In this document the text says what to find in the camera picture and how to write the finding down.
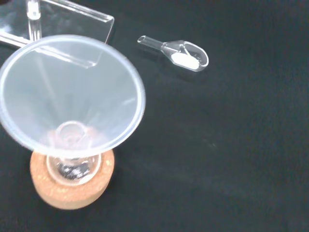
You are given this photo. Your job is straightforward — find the translucent plastic funnel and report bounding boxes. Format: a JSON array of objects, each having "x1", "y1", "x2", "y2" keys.
[{"x1": 0, "y1": 34, "x2": 147, "y2": 158}]

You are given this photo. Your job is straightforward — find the clear acrylic funnel stand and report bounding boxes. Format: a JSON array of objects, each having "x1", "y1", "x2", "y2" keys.
[{"x1": 0, "y1": 0, "x2": 115, "y2": 70}]

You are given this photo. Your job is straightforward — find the black bench cloth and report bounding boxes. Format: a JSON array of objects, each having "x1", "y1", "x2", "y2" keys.
[{"x1": 0, "y1": 0, "x2": 309, "y2": 232}]

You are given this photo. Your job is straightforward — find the round-bottom glass flask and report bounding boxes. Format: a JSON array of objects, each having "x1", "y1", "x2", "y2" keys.
[{"x1": 45, "y1": 120, "x2": 102, "y2": 186}]

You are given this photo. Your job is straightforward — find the cork ring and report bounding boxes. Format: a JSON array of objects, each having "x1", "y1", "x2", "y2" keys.
[{"x1": 29, "y1": 147, "x2": 116, "y2": 210}]

